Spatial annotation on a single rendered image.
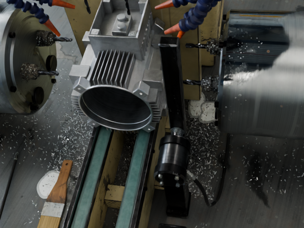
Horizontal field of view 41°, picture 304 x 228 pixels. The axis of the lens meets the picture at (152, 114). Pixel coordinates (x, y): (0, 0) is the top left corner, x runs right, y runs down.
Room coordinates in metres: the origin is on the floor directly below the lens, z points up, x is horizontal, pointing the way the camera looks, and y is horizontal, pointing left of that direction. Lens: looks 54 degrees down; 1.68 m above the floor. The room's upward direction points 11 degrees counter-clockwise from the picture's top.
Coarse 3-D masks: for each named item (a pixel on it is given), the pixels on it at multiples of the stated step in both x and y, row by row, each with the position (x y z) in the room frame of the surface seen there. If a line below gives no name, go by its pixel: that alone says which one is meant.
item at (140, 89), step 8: (152, 24) 0.66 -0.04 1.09; (160, 24) 0.66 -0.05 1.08; (160, 32) 0.65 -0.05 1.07; (80, 80) 0.54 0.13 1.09; (80, 88) 0.52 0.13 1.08; (136, 88) 0.49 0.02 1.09; (144, 88) 0.49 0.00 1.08; (144, 96) 0.48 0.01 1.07; (88, 120) 0.53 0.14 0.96; (144, 128) 0.49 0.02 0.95; (152, 128) 0.48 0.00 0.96
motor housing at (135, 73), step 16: (80, 64) 0.60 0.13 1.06; (96, 64) 0.56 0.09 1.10; (112, 64) 0.55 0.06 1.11; (128, 64) 0.55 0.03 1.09; (144, 64) 0.56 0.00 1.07; (160, 64) 0.56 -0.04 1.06; (96, 80) 0.52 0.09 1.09; (112, 80) 0.51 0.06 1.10; (128, 80) 0.51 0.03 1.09; (80, 96) 0.53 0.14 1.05; (96, 96) 0.58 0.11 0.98; (112, 96) 0.59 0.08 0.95; (128, 96) 0.59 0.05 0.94; (160, 96) 0.50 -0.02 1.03; (80, 112) 0.54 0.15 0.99; (96, 112) 0.54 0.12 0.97; (112, 112) 0.55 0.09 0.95; (128, 112) 0.55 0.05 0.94; (144, 112) 0.53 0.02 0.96; (160, 112) 0.48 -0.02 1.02; (112, 128) 0.51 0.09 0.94; (128, 128) 0.50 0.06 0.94
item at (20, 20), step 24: (0, 24) 0.66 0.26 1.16; (24, 24) 0.69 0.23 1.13; (0, 48) 0.61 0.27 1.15; (24, 48) 0.65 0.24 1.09; (48, 48) 0.73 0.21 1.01; (0, 72) 0.58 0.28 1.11; (24, 72) 0.61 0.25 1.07; (0, 96) 0.56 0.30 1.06; (24, 96) 0.58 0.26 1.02; (48, 96) 0.66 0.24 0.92
